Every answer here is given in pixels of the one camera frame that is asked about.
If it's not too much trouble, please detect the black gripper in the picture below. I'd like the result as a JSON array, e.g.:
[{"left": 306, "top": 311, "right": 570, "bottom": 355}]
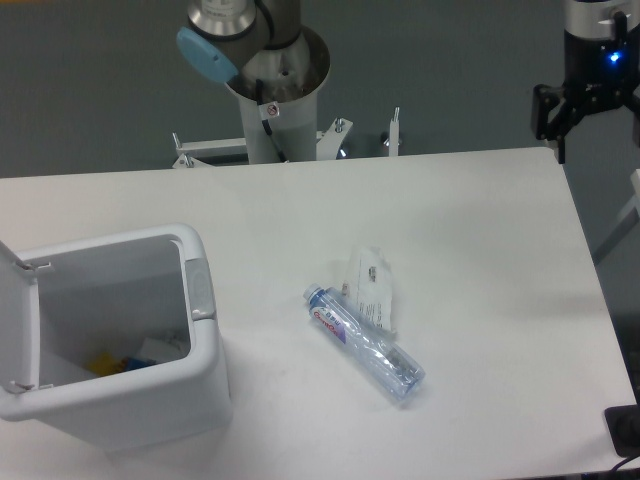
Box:
[{"left": 531, "top": 1, "right": 640, "bottom": 164}]

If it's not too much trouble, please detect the clear plastic water bottle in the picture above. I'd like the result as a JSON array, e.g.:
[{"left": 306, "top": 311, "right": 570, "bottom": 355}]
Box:
[{"left": 303, "top": 284, "right": 425, "bottom": 402}]

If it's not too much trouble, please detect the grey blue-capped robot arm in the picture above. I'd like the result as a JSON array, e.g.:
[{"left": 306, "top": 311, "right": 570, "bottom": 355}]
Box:
[{"left": 176, "top": 1, "right": 639, "bottom": 164}]

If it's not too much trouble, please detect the blue trash item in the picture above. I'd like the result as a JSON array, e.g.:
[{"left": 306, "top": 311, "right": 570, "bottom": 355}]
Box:
[{"left": 118, "top": 357, "right": 156, "bottom": 373}]

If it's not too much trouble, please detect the white plastic trash can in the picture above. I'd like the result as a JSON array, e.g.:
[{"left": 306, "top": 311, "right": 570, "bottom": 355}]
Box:
[{"left": 1, "top": 224, "right": 233, "bottom": 450}]

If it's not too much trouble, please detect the yellow trash item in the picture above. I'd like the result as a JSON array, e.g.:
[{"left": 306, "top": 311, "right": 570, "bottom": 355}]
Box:
[{"left": 86, "top": 352, "right": 124, "bottom": 377}]

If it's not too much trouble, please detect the black device at edge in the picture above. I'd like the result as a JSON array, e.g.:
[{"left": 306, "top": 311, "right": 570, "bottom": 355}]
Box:
[{"left": 604, "top": 404, "right": 639, "bottom": 458}]

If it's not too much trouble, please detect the white frame leg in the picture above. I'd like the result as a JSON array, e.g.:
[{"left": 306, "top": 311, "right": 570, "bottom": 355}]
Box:
[{"left": 592, "top": 169, "right": 639, "bottom": 265}]

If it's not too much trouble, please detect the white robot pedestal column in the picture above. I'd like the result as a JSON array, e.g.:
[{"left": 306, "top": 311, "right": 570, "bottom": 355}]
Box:
[{"left": 237, "top": 92, "right": 317, "bottom": 165}]

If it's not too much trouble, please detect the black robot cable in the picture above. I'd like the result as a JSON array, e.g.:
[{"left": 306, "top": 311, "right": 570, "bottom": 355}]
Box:
[{"left": 254, "top": 78, "right": 291, "bottom": 164}]

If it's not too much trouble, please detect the white metal base frame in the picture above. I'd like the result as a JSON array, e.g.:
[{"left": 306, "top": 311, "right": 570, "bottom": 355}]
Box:
[{"left": 171, "top": 106, "right": 404, "bottom": 170}]

